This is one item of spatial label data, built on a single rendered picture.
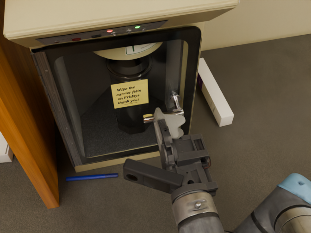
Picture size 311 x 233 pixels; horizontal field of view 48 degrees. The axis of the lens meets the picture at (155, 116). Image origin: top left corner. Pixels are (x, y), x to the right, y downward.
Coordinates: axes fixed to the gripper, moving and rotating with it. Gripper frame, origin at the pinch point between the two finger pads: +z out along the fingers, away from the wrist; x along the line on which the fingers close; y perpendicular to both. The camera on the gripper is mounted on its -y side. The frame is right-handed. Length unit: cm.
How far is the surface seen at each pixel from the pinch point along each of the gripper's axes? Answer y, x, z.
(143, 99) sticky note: -1.9, 1.6, 4.0
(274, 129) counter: 39.1, -25.2, 7.0
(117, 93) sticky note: -7.4, 4.7, 4.0
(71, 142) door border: -19.3, -9.9, 4.1
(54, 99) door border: -20.0, 5.7, 4.1
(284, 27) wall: 62, -22, 49
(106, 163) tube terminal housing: -12.2, -24.5, 5.4
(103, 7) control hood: -8.6, 30.8, -3.6
